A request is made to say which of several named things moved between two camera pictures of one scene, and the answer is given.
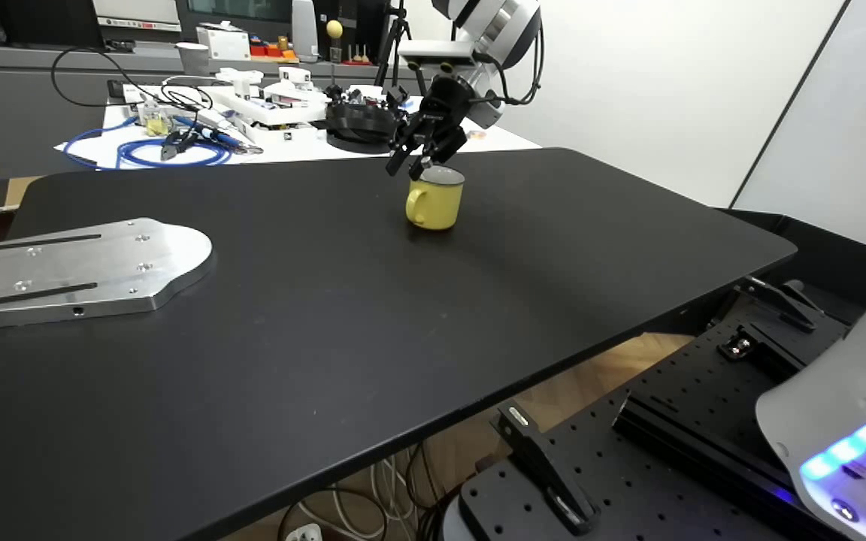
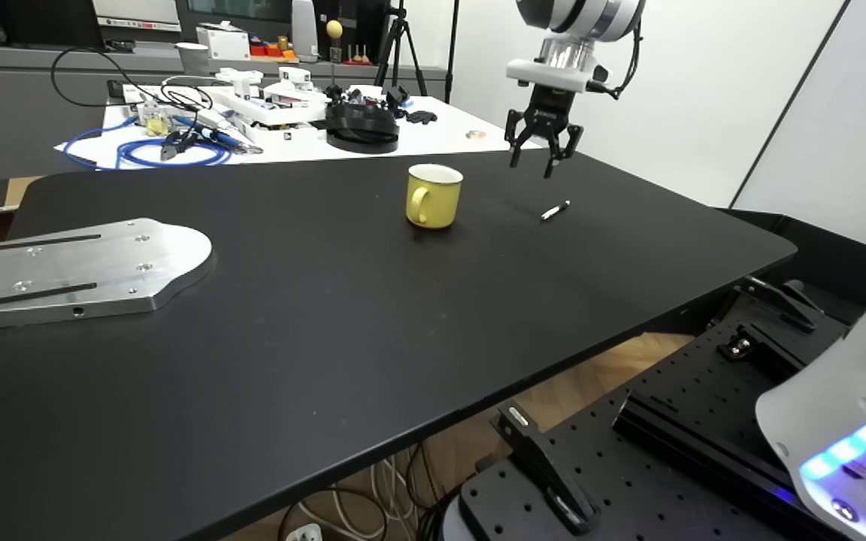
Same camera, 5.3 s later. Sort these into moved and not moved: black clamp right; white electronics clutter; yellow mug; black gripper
Moved: black gripper
Not moved: white electronics clutter; yellow mug; black clamp right
